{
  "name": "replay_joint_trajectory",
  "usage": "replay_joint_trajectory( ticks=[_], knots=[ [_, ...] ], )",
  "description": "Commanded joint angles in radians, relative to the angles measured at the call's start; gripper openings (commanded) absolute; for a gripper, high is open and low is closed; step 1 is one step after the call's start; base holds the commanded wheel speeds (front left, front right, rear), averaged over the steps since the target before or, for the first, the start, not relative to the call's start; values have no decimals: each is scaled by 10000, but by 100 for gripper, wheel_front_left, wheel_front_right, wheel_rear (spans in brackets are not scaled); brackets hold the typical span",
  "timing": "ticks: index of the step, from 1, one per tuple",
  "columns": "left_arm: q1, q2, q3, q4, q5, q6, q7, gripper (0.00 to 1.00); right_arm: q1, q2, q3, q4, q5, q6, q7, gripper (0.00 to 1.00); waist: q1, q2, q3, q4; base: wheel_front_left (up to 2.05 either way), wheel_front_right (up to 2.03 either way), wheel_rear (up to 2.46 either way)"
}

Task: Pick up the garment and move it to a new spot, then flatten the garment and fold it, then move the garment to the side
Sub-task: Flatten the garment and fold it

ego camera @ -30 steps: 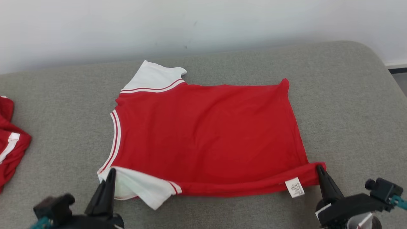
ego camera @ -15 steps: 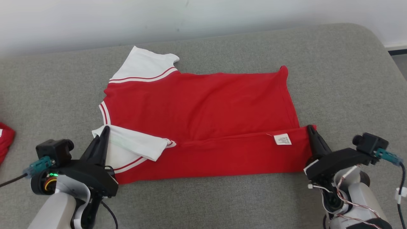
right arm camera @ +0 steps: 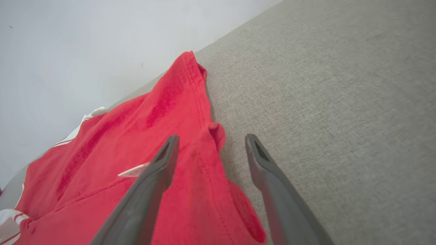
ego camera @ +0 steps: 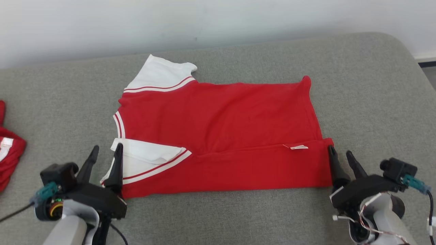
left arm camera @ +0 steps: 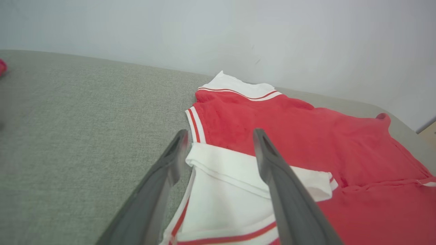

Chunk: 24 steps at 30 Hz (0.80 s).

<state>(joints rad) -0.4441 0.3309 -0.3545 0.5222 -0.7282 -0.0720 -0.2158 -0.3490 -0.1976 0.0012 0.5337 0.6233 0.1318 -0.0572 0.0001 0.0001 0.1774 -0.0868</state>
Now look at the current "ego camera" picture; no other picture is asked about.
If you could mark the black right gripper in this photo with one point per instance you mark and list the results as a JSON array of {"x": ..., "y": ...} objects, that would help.
[{"x": 361, "y": 192}]

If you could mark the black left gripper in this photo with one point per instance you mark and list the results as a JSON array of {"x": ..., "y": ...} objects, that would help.
[{"x": 98, "y": 200}]

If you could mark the red Bulls basketball shorts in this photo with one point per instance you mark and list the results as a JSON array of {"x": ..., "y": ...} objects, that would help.
[{"x": 10, "y": 160}]

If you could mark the red shirt with white sleeves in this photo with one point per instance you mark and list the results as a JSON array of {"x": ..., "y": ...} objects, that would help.
[{"x": 221, "y": 119}]

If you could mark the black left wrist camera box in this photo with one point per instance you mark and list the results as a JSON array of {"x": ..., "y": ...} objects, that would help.
[{"x": 59, "y": 173}]

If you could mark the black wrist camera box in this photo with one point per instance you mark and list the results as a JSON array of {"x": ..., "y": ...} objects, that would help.
[
  {"x": 59, "y": 173},
  {"x": 398, "y": 168}
]

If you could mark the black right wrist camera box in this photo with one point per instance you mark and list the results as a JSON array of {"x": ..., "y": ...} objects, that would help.
[{"x": 398, "y": 168}]

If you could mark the teal left camera connector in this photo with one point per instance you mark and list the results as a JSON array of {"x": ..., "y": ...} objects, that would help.
[{"x": 46, "y": 192}]

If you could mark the teal camera connector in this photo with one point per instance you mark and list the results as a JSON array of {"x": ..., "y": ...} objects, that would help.
[
  {"x": 46, "y": 192},
  {"x": 416, "y": 184}
]

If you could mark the teal right camera connector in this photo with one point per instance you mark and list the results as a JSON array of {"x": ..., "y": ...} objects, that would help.
[{"x": 416, "y": 184}]

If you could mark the dark wall baseboard strip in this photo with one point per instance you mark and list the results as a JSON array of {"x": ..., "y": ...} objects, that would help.
[{"x": 427, "y": 63}]

